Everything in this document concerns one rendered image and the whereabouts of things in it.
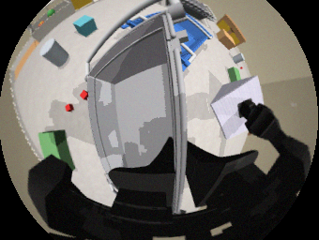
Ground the small red block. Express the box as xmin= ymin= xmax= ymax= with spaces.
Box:
xmin=80 ymin=90 xmax=88 ymax=101

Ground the blue plastic tray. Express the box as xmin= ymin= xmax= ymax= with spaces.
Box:
xmin=121 ymin=13 xmax=212 ymax=73

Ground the light green block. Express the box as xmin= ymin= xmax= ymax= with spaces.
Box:
xmin=38 ymin=130 xmax=76 ymax=171
xmin=227 ymin=67 xmax=240 ymax=82

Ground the tan rectangular box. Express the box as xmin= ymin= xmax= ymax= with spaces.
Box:
xmin=216 ymin=29 xmax=235 ymax=51

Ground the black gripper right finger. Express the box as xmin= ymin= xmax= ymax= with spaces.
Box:
xmin=186 ymin=142 xmax=259 ymax=208

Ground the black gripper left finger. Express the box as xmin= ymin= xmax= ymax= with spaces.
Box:
xmin=109 ymin=138 xmax=175 ymax=207

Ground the teal box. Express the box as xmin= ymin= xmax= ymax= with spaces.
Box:
xmin=73 ymin=14 xmax=98 ymax=37

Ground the grey cylinder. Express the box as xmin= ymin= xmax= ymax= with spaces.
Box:
xmin=232 ymin=53 xmax=244 ymax=64
xmin=38 ymin=37 xmax=69 ymax=67

